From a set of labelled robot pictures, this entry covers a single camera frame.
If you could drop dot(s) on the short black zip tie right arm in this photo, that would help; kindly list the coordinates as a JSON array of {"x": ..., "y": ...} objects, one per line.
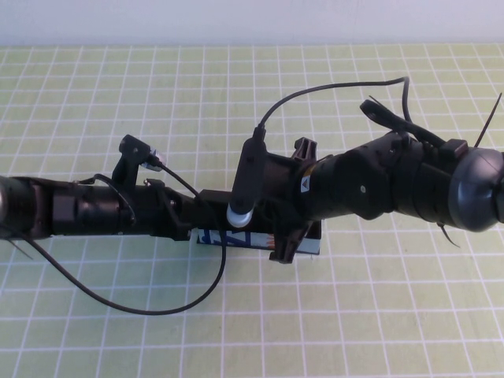
[{"x": 449, "y": 236}]

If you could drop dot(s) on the black glasses case box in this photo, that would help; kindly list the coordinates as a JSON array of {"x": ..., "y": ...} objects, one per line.
[{"x": 309, "y": 242}]

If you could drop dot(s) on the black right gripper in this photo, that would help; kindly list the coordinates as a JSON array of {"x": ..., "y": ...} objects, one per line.
[{"x": 279, "y": 177}]

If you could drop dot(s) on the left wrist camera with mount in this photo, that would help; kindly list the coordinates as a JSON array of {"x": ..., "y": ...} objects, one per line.
[{"x": 134, "y": 153}]

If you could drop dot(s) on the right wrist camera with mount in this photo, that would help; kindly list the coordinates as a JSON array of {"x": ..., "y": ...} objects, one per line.
[{"x": 248, "y": 173}]

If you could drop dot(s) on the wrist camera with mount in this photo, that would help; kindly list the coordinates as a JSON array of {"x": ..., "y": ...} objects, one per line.
[
  {"x": 248, "y": 173},
  {"x": 134, "y": 153}
]

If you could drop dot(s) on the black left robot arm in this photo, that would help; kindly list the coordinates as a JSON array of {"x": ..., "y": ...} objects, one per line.
[{"x": 27, "y": 208}]

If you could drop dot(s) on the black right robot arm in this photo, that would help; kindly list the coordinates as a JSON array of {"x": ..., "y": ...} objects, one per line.
[{"x": 393, "y": 189}]

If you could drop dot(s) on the long black zip tie right arm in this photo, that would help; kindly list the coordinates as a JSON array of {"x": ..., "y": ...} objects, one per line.
[{"x": 488, "y": 120}]

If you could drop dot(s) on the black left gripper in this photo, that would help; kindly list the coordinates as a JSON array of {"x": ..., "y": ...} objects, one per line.
[{"x": 149, "y": 208}]

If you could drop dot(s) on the black zip tie left arm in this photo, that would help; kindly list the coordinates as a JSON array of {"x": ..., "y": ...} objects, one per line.
[{"x": 21, "y": 250}]

